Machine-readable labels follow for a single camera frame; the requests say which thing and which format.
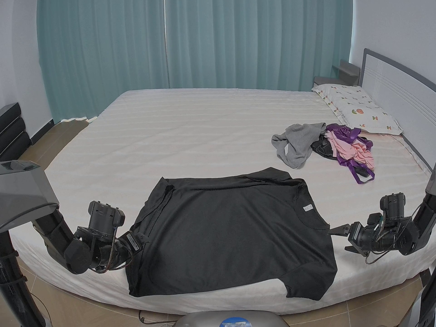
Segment bed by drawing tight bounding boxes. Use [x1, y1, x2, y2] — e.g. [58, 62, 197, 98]
[8, 48, 436, 314]

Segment pile of clothes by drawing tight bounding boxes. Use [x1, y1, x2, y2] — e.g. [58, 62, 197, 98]
[312, 123, 376, 185]

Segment blue-green curtain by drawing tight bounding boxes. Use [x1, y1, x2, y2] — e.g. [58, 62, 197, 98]
[164, 0, 355, 92]
[37, 0, 170, 123]

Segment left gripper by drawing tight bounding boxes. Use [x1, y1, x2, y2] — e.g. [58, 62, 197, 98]
[116, 232, 150, 263]

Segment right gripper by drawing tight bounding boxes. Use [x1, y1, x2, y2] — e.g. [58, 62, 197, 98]
[328, 222, 370, 255]

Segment black cable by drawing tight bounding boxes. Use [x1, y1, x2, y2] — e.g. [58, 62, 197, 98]
[138, 310, 178, 325]

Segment white printed pillow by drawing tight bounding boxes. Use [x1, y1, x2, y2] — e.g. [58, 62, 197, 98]
[312, 83, 404, 136]

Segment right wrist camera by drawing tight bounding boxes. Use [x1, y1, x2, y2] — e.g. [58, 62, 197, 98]
[366, 213, 385, 231]

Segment black T-shirt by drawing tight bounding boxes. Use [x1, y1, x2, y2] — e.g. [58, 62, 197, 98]
[125, 166, 338, 300]

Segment grey bedside table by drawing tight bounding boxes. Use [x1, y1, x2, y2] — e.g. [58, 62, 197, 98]
[313, 59, 361, 87]

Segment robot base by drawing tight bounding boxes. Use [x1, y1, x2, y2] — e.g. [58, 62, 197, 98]
[174, 311, 285, 327]

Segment black chest of drawers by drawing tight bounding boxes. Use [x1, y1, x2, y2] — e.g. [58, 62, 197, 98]
[0, 102, 33, 163]

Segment grey garment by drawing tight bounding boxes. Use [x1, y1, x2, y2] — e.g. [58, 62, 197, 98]
[271, 122, 327, 169]

